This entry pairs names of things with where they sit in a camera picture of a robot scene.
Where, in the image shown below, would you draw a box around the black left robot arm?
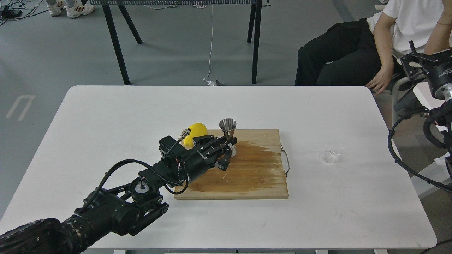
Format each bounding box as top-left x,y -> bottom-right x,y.
1,135 -> 237,254

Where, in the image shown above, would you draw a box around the white cable on floor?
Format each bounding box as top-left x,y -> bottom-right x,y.
203,4 -> 224,86

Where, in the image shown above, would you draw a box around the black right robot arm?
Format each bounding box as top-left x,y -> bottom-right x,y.
388,41 -> 452,152

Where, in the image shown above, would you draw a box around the white sneakers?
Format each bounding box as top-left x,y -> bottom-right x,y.
45,0 -> 95,19

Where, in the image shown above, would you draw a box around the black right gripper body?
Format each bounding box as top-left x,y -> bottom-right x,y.
426,58 -> 452,101

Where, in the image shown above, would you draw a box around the white side table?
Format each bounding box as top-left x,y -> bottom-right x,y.
413,82 -> 445,110

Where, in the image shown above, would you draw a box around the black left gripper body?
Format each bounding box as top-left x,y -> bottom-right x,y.
158,136 -> 226,183

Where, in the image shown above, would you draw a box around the small clear glass cup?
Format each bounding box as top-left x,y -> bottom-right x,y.
320,141 -> 344,164

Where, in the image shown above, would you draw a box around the seated person in white shirt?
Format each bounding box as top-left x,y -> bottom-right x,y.
295,0 -> 451,95

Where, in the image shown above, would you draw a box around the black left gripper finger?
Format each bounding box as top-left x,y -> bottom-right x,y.
193,135 -> 237,149
216,148 -> 232,171

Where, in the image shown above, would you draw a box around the yellow lemon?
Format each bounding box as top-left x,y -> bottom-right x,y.
183,123 -> 208,148

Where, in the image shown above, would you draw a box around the black metal table frame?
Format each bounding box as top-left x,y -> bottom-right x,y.
89,0 -> 271,85

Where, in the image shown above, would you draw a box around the black cables on floor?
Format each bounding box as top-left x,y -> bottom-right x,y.
0,0 -> 50,25

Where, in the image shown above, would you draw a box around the wooden cutting board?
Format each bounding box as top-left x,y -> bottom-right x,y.
174,129 -> 289,200

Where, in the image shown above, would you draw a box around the steel double jigger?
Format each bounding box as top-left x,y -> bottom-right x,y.
219,118 -> 236,140

